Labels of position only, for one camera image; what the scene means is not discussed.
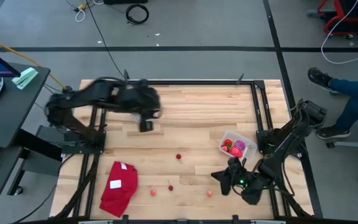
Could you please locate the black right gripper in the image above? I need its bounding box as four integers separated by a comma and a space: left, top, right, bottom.
211, 157, 269, 206

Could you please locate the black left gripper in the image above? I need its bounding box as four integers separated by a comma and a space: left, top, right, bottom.
124, 80, 163, 133

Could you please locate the pink-red round fruit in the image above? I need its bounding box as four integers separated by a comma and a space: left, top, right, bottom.
229, 146, 244, 159

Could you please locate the clear plastic tupperware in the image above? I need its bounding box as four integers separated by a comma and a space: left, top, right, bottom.
218, 130, 258, 165

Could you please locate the red cloth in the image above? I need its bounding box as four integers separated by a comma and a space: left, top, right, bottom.
99, 161, 139, 218

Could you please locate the person's black shoe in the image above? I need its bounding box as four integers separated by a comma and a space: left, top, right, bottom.
316, 124, 351, 140
307, 67, 334, 91

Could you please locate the mint green stapler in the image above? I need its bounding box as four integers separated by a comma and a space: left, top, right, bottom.
11, 67, 39, 91

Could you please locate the grey office chair base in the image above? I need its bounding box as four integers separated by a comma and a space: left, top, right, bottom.
326, 114, 358, 187

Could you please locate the black desk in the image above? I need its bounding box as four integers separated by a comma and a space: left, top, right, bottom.
0, 63, 51, 149

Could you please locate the red chair base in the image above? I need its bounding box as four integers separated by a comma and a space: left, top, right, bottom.
317, 0, 358, 37

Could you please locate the black aluminium table frame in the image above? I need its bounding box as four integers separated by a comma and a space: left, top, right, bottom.
50, 73, 323, 224

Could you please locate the long black floor cable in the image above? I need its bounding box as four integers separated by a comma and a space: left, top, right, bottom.
85, 0, 126, 78

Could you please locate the coiled black cable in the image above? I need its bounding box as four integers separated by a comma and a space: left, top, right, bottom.
125, 3, 150, 26

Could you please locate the small white cable loop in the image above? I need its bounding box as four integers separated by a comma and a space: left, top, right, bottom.
74, 6, 87, 23

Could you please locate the yellow cable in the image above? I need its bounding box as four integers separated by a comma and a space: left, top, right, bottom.
0, 32, 70, 91

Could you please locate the long white cable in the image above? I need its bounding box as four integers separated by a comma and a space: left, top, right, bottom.
321, 0, 358, 65

